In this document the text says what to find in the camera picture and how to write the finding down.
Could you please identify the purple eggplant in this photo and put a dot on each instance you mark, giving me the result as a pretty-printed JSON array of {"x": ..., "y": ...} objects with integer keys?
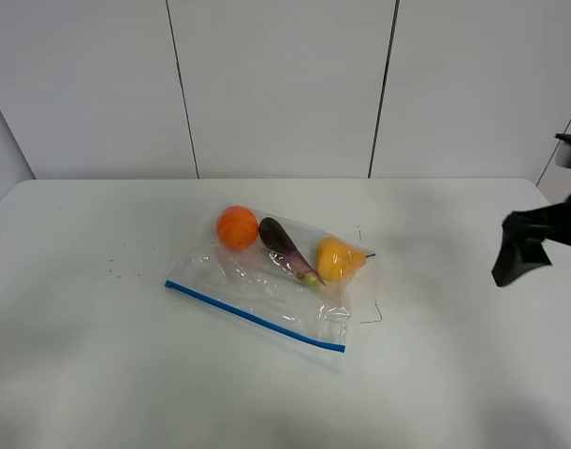
[{"x": 285, "y": 253}]

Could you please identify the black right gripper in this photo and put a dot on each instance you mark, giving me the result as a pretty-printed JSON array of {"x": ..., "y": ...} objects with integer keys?
[{"x": 523, "y": 233}]

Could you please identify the orange fruit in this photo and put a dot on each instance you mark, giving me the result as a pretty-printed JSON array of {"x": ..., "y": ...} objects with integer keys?
[{"x": 237, "y": 228}]

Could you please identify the yellow pear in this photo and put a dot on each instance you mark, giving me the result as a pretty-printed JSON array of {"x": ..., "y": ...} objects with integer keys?
[{"x": 336, "y": 260}]

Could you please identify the clear zip bag blue seal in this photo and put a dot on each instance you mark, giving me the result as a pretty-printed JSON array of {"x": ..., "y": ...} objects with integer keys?
[{"x": 248, "y": 285}]

